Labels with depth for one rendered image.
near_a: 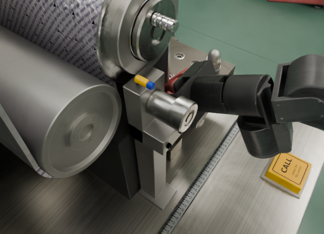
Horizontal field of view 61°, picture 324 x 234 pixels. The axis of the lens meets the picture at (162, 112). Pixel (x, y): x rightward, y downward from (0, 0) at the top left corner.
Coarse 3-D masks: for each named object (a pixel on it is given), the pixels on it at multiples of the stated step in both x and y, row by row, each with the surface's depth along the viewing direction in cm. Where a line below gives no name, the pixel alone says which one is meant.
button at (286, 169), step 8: (288, 152) 59; (272, 160) 60; (280, 160) 58; (288, 160) 58; (296, 160) 58; (304, 160) 58; (272, 168) 57; (280, 168) 57; (288, 168) 57; (296, 168) 57; (304, 168) 57; (272, 176) 57; (280, 176) 56; (288, 176) 56; (296, 176) 56; (304, 176) 56; (280, 184) 57; (288, 184) 55; (296, 184) 55; (296, 192) 55
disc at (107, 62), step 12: (108, 0) 26; (120, 0) 27; (108, 12) 26; (108, 24) 27; (96, 36) 27; (108, 36) 28; (96, 48) 28; (108, 48) 29; (108, 60) 30; (108, 72) 31; (120, 72) 33
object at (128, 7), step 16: (128, 0) 27; (144, 0) 29; (176, 0) 34; (128, 16) 28; (176, 16) 36; (112, 32) 28; (128, 32) 29; (112, 48) 29; (128, 48) 30; (128, 64) 31; (144, 64) 34
